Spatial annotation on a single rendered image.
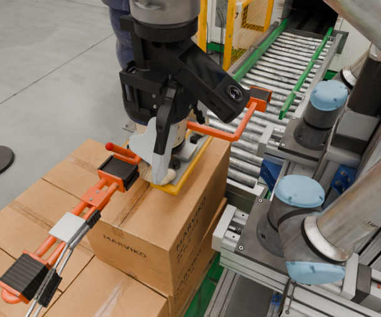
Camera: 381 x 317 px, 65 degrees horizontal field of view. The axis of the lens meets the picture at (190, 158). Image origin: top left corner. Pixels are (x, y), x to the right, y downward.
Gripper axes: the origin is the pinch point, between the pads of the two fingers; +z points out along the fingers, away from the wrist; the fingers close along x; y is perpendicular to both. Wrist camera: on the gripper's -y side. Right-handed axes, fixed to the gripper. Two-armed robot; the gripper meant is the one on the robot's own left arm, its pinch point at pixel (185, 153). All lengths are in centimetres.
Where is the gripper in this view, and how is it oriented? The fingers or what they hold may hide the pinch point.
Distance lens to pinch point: 46.4
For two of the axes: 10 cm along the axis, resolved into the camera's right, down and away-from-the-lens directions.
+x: -4.4, 6.4, -6.3
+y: -9.0, -3.1, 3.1
